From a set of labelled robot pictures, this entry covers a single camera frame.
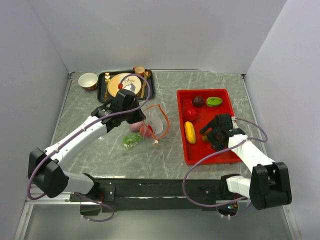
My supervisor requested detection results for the clear zip bag orange zipper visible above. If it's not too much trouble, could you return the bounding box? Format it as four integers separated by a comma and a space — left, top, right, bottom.
123, 104, 170, 148

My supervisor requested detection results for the gold spoon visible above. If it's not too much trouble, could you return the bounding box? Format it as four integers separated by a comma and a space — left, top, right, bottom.
140, 70, 152, 99

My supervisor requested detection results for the orange cream plate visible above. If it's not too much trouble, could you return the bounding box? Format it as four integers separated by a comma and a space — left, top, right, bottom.
107, 72, 142, 97

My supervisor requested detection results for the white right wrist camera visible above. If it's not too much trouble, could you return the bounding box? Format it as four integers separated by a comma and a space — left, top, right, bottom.
231, 116, 239, 129

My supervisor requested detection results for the pink red peach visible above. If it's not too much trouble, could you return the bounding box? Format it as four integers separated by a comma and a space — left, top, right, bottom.
129, 121, 144, 132

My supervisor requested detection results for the green apple slice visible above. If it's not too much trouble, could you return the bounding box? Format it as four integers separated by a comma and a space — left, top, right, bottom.
206, 96, 223, 107

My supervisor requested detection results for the white orange bowl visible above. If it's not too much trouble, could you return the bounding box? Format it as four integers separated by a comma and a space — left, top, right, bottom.
78, 72, 98, 92

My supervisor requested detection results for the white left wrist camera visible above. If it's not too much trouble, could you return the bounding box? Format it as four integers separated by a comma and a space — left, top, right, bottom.
118, 82, 137, 95

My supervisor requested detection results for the black serving tray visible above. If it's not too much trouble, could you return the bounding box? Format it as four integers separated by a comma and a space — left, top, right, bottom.
97, 70, 155, 103

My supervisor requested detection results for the small orange cup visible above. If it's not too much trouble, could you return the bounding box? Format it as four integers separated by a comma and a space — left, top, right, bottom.
133, 66, 146, 77

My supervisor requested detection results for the red plastic tray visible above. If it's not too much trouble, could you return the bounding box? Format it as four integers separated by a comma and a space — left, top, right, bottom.
176, 88, 243, 166

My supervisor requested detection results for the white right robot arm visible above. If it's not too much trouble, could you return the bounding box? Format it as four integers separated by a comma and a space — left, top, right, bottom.
199, 114, 292, 210

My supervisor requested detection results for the green grape bunch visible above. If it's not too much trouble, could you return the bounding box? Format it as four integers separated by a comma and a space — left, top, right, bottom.
122, 132, 143, 150

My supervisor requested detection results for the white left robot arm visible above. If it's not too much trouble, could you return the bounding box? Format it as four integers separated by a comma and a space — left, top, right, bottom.
27, 89, 146, 201

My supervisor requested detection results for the gold fork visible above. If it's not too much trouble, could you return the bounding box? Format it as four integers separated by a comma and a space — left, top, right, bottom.
103, 72, 111, 101

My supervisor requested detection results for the yellow brown mango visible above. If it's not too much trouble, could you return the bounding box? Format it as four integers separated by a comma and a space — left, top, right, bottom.
201, 135, 209, 143

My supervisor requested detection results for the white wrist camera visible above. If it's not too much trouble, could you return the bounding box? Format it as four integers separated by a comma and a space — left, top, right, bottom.
118, 82, 137, 95
231, 116, 239, 129

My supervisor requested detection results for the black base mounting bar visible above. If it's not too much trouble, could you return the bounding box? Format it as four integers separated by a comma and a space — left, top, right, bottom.
69, 178, 240, 216

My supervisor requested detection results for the dark purple plum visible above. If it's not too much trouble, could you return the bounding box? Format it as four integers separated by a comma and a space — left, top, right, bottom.
191, 96, 205, 107

